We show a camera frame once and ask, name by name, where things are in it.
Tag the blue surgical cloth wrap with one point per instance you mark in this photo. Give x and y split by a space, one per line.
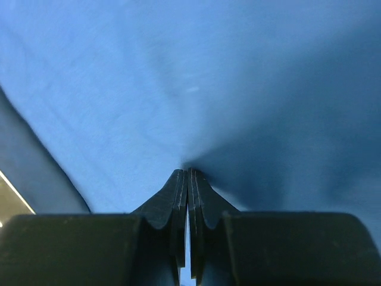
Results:
277 103

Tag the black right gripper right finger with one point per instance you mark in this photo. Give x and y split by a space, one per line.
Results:
230 247

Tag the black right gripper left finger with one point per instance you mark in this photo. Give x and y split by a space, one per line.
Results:
145 247

